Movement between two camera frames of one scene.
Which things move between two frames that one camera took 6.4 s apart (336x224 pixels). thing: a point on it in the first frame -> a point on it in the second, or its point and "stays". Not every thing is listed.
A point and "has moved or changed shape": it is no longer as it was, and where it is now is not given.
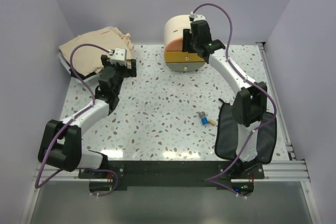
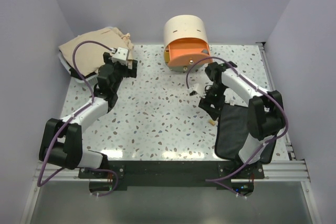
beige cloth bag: (87, 59) stays
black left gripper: (128, 73) stays
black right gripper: (187, 35) -> (205, 103)
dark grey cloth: (227, 132) stays
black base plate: (172, 173) stays
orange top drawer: (175, 45) has moved or changed shape
